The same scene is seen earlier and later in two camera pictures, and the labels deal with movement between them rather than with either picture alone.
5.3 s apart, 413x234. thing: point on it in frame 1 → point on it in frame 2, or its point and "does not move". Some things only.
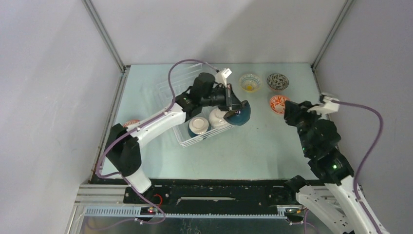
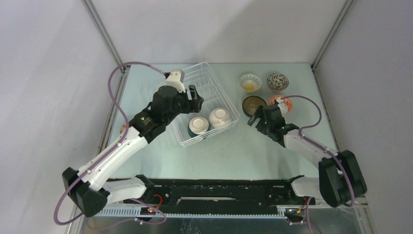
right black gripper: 293,110 → 259,113
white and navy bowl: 198,125 does not move
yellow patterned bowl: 250,83 does not move
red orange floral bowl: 277,104 does not move
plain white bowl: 216,119 does not move
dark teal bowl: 241,118 → 250,104
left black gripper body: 221,98 → 184,105
